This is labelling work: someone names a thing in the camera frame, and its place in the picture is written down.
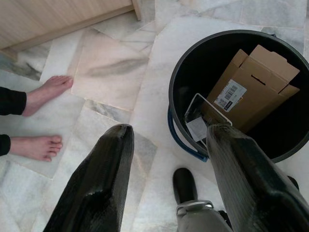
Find blue bin handle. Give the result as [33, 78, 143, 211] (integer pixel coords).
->
[168, 106, 209, 162]

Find person's left leg black trousers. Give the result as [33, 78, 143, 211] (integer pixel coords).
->
[0, 87, 27, 116]

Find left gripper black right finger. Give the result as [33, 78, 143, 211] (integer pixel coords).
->
[207, 124, 309, 232]

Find dark grey round rubbish bin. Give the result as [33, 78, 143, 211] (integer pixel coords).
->
[168, 29, 309, 163]

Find light wooden cabinet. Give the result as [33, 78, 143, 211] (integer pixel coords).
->
[0, 0, 142, 52]

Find person's bare foot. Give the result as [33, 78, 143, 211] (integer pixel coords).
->
[22, 75, 74, 117]
[9, 134, 63, 162]

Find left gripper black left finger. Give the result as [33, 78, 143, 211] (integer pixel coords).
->
[43, 124, 135, 232]

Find person's right bare foot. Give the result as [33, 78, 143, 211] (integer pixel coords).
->
[9, 134, 63, 162]

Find clear plastic tray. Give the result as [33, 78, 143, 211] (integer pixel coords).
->
[184, 93, 233, 148]

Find person's leg black trousers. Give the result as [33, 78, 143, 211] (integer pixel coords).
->
[0, 134, 12, 157]
[0, 87, 27, 116]

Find flattened brown cardboard box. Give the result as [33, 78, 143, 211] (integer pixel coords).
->
[206, 44, 301, 134]

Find person's left bare foot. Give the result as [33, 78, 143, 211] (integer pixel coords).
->
[22, 75, 74, 117]

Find person's right leg black trousers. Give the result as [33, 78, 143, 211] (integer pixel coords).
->
[0, 134, 12, 157]

